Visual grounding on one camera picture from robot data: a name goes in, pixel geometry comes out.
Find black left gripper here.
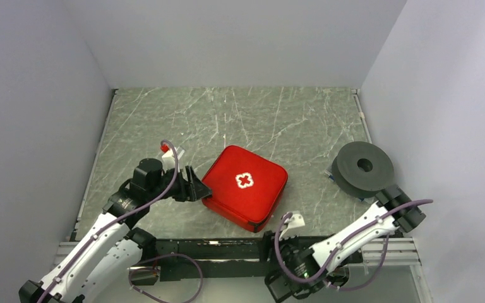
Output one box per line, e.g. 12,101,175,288
147,164,212,202

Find red medicine kit case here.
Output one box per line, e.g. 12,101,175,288
202,145,289,233

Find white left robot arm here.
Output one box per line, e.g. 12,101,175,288
19,158,213,302

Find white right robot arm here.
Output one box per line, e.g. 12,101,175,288
265,186,433,302

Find grey filament spool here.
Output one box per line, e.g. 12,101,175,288
330,141,395,199

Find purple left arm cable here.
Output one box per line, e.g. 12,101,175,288
35,139,205,303

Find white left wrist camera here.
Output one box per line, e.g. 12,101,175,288
160,144,186,170

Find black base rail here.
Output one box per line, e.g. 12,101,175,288
152,236,364,282

